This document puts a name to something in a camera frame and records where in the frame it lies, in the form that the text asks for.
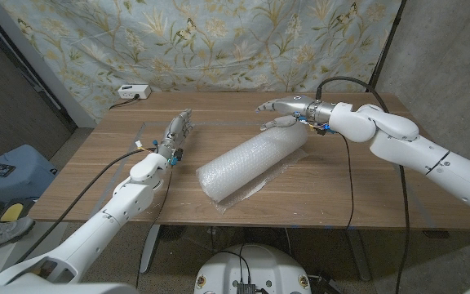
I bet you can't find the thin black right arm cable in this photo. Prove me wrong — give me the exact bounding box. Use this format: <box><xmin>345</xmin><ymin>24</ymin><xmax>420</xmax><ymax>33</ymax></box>
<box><xmin>340</xmin><ymin>133</ymin><xmax>357</xmax><ymax>229</ymax></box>

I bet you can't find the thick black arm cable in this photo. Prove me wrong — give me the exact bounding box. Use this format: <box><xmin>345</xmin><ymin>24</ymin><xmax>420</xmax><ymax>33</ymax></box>
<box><xmin>14</xmin><ymin>148</ymin><xmax>157</xmax><ymax>265</ymax></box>
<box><xmin>315</xmin><ymin>75</ymin><xmax>411</xmax><ymax>294</ymax></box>

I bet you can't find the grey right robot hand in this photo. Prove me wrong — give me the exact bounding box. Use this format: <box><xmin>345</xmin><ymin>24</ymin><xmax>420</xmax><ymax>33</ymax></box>
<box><xmin>255</xmin><ymin>95</ymin><xmax>338</xmax><ymax>132</ymax></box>

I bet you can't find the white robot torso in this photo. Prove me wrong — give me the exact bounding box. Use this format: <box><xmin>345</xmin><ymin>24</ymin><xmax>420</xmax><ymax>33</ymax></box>
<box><xmin>193</xmin><ymin>243</ymin><xmax>313</xmax><ymax>294</ymax></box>

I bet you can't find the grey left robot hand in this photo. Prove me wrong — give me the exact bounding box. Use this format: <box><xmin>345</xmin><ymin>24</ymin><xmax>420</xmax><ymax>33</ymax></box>
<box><xmin>155</xmin><ymin>108</ymin><xmax>195</xmax><ymax>163</ymax></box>

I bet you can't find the grey sneaker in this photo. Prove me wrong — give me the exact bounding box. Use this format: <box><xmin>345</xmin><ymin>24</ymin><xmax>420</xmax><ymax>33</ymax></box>
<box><xmin>0</xmin><ymin>216</ymin><xmax>36</xmax><ymax>257</ymax></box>

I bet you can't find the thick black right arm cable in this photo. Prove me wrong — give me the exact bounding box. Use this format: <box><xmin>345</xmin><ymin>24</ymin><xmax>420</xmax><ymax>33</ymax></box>
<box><xmin>315</xmin><ymin>75</ymin><xmax>411</xmax><ymax>294</ymax></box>

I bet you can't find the black torso cable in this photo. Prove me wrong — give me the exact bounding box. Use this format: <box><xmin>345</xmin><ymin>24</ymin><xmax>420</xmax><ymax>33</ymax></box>
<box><xmin>212</xmin><ymin>244</ymin><xmax>253</xmax><ymax>285</ymax></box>

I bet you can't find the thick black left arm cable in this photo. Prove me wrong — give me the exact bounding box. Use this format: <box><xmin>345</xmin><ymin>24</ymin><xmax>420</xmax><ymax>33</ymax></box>
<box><xmin>14</xmin><ymin>148</ymin><xmax>157</xmax><ymax>265</ymax></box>

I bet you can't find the blue plastic storage bin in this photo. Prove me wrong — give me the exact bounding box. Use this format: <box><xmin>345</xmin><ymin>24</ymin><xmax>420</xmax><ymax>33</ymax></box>
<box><xmin>0</xmin><ymin>144</ymin><xmax>60</xmax><ymax>205</ymax></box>

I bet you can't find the shoe with yellow insole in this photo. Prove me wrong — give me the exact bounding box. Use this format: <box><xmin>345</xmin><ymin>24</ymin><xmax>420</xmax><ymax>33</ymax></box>
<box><xmin>0</xmin><ymin>203</ymin><xmax>24</xmax><ymax>224</ymax></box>

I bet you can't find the black backdrop stand pole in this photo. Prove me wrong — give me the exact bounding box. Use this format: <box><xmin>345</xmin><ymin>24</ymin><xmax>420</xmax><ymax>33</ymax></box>
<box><xmin>366</xmin><ymin>0</ymin><xmax>407</xmax><ymax>93</ymax></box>

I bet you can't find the white power strip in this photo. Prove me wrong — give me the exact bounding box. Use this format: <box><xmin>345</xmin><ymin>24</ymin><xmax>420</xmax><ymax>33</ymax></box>
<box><xmin>117</xmin><ymin>84</ymin><xmax>153</xmax><ymax>100</ymax></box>

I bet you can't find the clear bubble wrap roll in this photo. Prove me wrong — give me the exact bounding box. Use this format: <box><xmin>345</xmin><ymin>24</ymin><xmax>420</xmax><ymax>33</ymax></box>
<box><xmin>196</xmin><ymin>117</ymin><xmax>309</xmax><ymax>214</ymax></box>

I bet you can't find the black power strip cord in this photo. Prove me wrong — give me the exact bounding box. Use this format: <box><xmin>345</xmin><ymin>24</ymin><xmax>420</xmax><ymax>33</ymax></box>
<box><xmin>109</xmin><ymin>94</ymin><xmax>140</xmax><ymax>110</ymax></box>

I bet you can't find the white table leg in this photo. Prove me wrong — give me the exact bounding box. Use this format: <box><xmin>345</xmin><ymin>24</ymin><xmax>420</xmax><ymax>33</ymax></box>
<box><xmin>344</xmin><ymin>228</ymin><xmax>373</xmax><ymax>282</ymax></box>
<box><xmin>139</xmin><ymin>224</ymin><xmax>162</xmax><ymax>274</ymax></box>

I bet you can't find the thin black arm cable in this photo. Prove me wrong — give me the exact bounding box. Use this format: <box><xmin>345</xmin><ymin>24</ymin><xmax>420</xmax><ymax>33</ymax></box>
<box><xmin>135</xmin><ymin>163</ymin><xmax>175</xmax><ymax>289</ymax></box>
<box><xmin>340</xmin><ymin>133</ymin><xmax>357</xmax><ymax>229</ymax></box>

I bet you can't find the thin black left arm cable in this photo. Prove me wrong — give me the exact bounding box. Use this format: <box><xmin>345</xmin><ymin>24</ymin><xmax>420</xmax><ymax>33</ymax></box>
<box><xmin>135</xmin><ymin>163</ymin><xmax>175</xmax><ymax>289</ymax></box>

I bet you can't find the floral light blue backdrop cloth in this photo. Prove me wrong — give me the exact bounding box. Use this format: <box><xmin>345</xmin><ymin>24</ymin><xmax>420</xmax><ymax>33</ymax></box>
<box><xmin>0</xmin><ymin>0</ymin><xmax>403</xmax><ymax>123</ymax></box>

